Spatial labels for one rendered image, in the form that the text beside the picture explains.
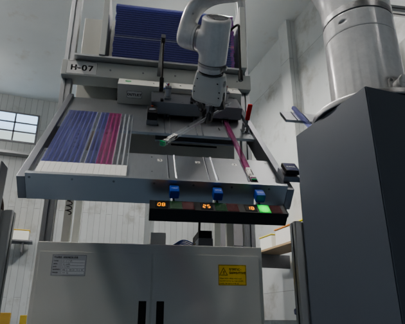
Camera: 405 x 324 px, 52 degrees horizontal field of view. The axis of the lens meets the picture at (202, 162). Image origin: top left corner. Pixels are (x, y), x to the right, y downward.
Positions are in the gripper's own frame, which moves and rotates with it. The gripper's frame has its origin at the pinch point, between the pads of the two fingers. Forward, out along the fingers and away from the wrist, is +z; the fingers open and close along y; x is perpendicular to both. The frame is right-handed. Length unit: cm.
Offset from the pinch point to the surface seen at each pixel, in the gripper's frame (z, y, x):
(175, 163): 4.2, -1.6, 23.3
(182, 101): 6.1, 16.4, -15.3
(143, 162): 4.2, 6.3, 27.7
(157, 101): 5.5, 23.5, -9.2
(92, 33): 2, 78, -44
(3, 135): 506, 719, -485
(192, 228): 632, 230, -559
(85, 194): 4.2, 10.8, 47.2
